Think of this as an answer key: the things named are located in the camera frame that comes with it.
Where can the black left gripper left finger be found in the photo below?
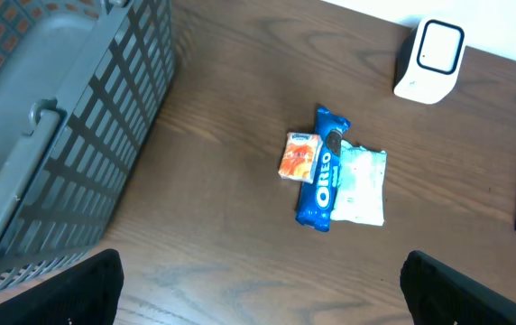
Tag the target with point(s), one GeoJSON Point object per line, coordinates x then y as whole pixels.
{"type": "Point", "coordinates": [87, 293]}

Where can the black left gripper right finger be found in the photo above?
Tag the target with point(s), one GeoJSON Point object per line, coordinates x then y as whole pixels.
{"type": "Point", "coordinates": [438, 294]}

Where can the mint green tissue pack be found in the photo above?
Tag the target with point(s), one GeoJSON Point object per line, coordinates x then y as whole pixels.
{"type": "Point", "coordinates": [359, 193]}

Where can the blue Oreo cookie pack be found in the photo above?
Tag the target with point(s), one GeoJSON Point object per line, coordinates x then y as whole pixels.
{"type": "Point", "coordinates": [316, 199]}

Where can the orange tissue pack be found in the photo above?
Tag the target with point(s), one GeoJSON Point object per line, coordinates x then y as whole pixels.
{"type": "Point", "coordinates": [300, 157]}

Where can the grey plastic mesh basket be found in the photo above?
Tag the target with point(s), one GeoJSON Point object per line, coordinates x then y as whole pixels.
{"type": "Point", "coordinates": [81, 82]}

